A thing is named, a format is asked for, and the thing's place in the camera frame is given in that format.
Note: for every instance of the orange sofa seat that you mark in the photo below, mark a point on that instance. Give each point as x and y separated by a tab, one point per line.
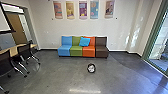
89	50

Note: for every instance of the blue cushion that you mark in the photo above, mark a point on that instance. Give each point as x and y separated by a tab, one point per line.
84	41

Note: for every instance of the pink and navy wall poster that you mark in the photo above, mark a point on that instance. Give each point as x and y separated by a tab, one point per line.
109	9

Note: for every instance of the black office chair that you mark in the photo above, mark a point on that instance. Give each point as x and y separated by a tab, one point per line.
6	65
26	52

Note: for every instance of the light blue wall poster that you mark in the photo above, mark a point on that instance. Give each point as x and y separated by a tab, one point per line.
94	10

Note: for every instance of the yellow wall poster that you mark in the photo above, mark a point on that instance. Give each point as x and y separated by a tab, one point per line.
70	10

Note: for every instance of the wooden table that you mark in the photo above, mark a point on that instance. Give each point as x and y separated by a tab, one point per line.
12	49

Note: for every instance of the brown wooden door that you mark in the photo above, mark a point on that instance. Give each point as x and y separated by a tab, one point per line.
16	28

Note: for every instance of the black trash bag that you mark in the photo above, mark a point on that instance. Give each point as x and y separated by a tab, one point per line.
91	68

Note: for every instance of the green framed glass door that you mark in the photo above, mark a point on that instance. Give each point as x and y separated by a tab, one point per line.
159	43

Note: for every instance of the orange and blue wall poster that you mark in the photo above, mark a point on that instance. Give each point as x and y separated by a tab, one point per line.
58	10

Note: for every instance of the green sofa seat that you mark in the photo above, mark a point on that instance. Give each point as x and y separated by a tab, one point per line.
76	50

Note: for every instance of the blue sofa seat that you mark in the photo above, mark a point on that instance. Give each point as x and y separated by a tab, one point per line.
65	48

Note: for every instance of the purple wall poster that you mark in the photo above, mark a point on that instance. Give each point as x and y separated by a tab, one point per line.
83	10

